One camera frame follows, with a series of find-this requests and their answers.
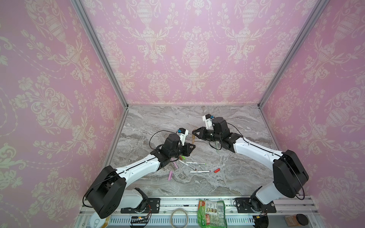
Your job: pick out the brown jar black lid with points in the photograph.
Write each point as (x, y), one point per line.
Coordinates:
(296, 220)

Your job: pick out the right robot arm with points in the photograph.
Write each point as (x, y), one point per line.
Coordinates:
(289, 174)

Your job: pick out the green snack bag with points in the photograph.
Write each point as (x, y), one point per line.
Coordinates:
(211, 214)

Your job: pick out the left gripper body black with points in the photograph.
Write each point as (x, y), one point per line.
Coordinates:
(178, 152)

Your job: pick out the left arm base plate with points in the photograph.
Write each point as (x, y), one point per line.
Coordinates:
(149, 205)

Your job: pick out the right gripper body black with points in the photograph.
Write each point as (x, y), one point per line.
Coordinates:
(211, 136)

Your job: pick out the white marker pink tip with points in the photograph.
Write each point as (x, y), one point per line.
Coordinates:
(199, 171)

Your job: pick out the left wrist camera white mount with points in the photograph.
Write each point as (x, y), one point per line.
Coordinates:
(182, 133)

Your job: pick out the aluminium front rail frame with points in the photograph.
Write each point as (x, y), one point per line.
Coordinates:
(181, 212)

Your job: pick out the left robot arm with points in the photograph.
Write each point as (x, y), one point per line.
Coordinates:
(108, 192)

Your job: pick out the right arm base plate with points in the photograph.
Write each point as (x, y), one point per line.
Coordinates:
(247, 205)

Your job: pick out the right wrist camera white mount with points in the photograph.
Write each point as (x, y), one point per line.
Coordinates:
(208, 121)

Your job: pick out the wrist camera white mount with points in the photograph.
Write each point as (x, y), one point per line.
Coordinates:
(208, 121)
(182, 133)

